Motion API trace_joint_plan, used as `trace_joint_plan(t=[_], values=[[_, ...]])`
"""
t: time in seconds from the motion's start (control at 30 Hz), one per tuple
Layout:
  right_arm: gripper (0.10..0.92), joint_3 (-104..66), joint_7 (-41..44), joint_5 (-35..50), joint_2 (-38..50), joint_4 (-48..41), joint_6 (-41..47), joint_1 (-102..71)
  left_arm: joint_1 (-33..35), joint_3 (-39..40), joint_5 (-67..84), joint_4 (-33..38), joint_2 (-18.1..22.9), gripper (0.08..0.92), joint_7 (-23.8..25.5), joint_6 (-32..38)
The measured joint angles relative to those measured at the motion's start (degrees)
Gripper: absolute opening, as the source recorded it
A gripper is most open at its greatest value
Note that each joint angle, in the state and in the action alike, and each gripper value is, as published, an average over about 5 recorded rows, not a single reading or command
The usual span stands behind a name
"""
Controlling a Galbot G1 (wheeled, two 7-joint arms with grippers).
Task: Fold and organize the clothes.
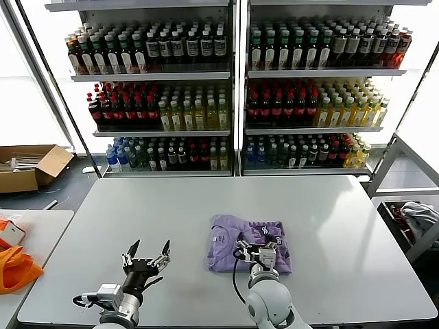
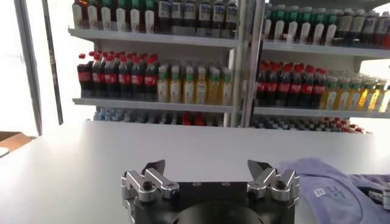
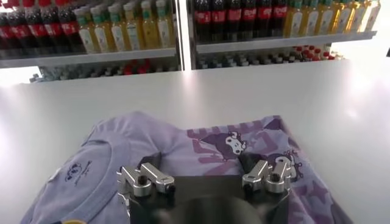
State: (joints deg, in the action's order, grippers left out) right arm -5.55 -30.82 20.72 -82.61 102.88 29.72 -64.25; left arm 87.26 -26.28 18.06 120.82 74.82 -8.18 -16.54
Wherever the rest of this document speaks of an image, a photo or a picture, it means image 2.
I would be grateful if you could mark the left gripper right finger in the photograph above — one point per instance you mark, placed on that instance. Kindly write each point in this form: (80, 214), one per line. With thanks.
(274, 184)

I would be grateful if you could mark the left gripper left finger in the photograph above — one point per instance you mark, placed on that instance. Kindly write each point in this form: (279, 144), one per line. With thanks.
(149, 185)

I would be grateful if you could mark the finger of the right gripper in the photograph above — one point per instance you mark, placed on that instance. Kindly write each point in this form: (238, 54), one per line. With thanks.
(379, 198)

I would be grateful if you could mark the purple t-shirt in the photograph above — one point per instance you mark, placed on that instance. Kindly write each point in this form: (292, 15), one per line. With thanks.
(329, 198)

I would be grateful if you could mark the yellow juice bottle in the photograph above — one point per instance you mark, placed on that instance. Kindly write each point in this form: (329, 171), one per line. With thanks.
(365, 100)
(330, 97)
(214, 91)
(226, 92)
(386, 102)
(201, 90)
(342, 98)
(163, 88)
(189, 89)
(175, 89)
(376, 100)
(355, 99)

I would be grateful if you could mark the cola bottle red cap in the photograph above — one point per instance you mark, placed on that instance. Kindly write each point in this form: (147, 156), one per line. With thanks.
(271, 87)
(97, 77)
(307, 89)
(137, 79)
(283, 87)
(295, 88)
(124, 79)
(110, 78)
(83, 76)
(319, 89)
(261, 86)
(151, 80)

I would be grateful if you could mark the open cardboard box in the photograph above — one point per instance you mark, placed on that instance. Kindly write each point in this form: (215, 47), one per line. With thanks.
(15, 141)

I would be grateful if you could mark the green cap white label bottle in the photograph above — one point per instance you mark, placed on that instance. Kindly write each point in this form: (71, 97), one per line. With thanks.
(279, 30)
(292, 32)
(149, 19)
(318, 34)
(331, 35)
(106, 17)
(135, 19)
(120, 18)
(93, 16)
(305, 33)
(267, 29)

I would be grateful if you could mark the black cap grey label bottle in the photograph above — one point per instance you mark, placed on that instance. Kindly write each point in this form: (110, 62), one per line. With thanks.
(357, 26)
(369, 27)
(345, 25)
(383, 29)

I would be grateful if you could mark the dark bottle black white label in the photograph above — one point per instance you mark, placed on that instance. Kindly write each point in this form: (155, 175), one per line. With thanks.
(231, 15)
(176, 12)
(218, 15)
(164, 12)
(189, 13)
(204, 15)

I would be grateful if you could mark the amber tea bottle white label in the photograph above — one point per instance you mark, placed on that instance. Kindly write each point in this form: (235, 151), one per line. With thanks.
(77, 16)

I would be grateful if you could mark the dark metal frame post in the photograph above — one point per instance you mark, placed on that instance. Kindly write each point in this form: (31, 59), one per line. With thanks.
(53, 61)

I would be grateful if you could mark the wide grey frame pillar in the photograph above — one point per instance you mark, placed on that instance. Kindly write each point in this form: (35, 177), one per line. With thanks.
(29, 61)

